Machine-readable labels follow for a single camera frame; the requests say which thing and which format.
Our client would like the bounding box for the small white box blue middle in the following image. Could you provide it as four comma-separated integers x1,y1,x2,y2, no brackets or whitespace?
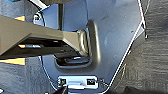
57,75,100,90

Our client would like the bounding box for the thick grey robot torso limb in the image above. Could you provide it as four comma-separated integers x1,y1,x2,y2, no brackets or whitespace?
0,14,101,63

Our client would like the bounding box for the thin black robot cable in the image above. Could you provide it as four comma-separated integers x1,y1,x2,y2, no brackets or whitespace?
39,54,63,91

